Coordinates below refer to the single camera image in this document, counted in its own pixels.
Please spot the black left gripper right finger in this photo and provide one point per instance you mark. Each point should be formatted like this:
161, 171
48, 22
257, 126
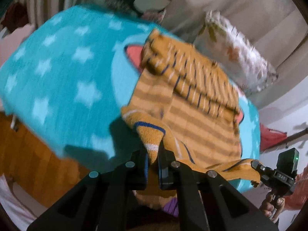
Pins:
206, 201

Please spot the orange striped child sweater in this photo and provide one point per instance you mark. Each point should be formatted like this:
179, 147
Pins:
185, 101

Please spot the red cloth item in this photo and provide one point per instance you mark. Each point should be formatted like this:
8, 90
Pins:
270, 137

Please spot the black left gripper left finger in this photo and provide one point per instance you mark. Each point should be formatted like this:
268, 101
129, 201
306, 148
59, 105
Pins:
94, 196

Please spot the pink cloth pile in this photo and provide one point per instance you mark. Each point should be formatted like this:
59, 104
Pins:
10, 41

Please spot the white leaf print pillow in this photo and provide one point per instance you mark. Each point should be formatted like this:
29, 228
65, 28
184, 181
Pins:
219, 40

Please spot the person's right hand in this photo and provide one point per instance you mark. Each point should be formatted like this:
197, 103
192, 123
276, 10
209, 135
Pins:
272, 208

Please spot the turquoise star cartoon blanket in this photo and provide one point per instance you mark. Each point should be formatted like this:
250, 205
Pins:
68, 81

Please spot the orange wooden bed frame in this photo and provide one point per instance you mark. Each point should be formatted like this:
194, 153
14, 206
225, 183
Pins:
32, 165

